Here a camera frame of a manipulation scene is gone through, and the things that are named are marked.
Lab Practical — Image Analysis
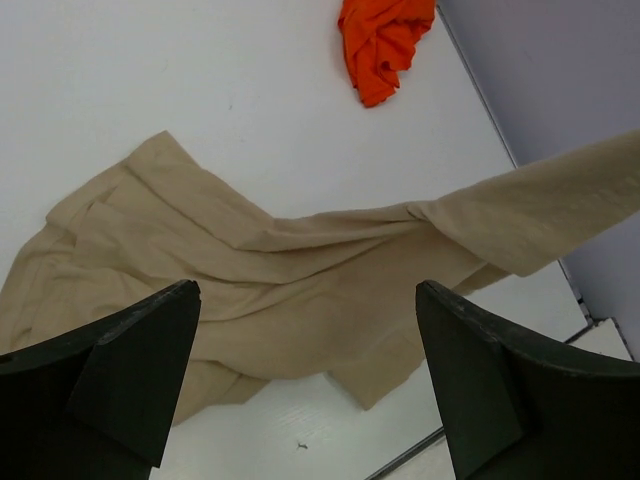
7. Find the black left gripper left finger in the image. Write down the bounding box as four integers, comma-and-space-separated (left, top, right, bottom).
1, 280, 201, 480

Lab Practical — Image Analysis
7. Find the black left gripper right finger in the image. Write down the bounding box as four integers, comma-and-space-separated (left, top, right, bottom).
415, 281, 639, 479

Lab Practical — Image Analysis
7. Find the beige t shirt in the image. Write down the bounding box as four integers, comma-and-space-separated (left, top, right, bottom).
1, 131, 639, 422

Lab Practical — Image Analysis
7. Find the orange t shirt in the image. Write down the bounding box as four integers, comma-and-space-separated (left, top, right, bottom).
337, 0, 437, 108

